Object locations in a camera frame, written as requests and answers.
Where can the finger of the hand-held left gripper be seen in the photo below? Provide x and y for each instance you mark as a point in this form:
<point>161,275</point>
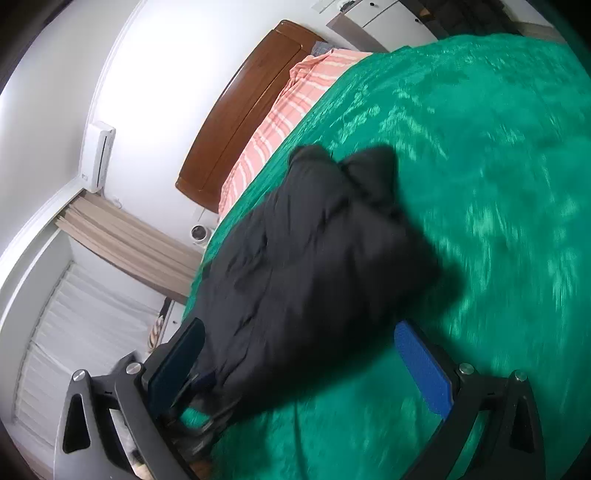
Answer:
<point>196,385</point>

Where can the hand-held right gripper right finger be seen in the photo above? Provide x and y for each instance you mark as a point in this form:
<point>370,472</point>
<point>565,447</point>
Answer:
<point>422,364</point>

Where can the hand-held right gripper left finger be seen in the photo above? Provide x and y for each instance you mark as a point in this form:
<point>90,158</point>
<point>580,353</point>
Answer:
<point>178,364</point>

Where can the black puffer jacket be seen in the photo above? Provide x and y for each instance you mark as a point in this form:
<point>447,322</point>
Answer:
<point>314,277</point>

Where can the white nightstand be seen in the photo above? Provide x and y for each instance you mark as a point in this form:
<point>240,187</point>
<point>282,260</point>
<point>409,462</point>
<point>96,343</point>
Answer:
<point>173,321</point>

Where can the white sheer curtain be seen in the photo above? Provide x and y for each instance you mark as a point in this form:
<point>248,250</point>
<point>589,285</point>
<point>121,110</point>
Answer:
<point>78,332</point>

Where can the small white round fan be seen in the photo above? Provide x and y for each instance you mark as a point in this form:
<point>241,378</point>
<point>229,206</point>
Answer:
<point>199,233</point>

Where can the beige curtain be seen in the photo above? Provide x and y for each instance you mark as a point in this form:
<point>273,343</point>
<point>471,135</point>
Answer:
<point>129,240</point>

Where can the green patterned bedspread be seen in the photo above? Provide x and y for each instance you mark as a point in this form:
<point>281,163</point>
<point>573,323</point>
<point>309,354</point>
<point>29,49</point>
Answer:
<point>485,207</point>

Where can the brown wooden headboard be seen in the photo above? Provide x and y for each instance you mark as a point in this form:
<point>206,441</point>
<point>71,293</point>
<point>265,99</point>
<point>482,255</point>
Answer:
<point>231,124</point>

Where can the pink striped bed sheet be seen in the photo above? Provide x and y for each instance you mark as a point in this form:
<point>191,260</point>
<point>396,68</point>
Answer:
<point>277,124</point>

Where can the grey plaid pillow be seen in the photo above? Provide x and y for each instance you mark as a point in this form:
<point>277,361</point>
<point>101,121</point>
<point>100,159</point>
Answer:
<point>322,47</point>

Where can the white dresser with drawer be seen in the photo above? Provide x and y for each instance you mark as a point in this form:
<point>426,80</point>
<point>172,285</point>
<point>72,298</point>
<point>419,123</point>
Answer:
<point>383,18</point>

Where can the black hanging coat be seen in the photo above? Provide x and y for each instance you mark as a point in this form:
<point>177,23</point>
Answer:
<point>471,16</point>

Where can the tissue box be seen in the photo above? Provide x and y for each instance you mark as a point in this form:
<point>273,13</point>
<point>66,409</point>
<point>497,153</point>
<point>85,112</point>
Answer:
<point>347,5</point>

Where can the white wall air conditioner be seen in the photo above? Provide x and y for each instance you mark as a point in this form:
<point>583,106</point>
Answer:
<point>98,157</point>

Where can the white wall switch panel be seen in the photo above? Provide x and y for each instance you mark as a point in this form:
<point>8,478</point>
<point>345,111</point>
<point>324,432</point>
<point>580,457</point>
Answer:
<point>321,4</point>

